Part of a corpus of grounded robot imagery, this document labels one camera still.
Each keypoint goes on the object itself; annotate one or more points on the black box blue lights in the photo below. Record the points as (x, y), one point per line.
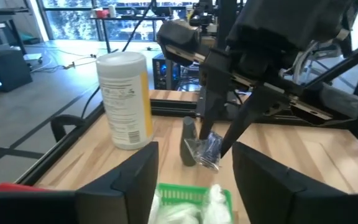
(8, 68)

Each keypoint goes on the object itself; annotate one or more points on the small silver packet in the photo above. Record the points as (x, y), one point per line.
(205, 152)

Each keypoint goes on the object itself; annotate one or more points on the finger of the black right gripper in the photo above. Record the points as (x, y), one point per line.
(211, 99)
(253, 115)

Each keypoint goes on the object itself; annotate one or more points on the black table clamp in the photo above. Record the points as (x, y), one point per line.
(64, 124)

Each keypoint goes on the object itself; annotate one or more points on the black computer tower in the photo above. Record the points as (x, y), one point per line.
(160, 71)

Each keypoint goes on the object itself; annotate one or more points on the white cotton balls bag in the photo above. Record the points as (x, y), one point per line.
(216, 202)
(172, 214)

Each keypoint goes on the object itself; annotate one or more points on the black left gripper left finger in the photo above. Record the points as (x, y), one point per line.
(129, 186)

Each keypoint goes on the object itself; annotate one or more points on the white yellow wipes canister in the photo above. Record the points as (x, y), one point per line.
(123, 102)

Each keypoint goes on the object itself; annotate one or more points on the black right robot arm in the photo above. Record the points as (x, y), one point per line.
(343, 60)

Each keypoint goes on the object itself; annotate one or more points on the red plastic basket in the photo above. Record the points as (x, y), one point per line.
(20, 187)

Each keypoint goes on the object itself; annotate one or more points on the green plastic basket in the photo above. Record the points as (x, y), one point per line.
(182, 191)

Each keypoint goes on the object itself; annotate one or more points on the red cup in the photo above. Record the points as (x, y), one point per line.
(102, 13)

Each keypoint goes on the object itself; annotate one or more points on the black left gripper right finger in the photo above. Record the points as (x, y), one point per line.
(266, 186)

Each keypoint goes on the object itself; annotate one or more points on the white cylinder container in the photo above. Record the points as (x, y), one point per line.
(112, 11)

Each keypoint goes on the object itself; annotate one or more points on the small black bagged part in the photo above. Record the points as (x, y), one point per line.
(187, 133)

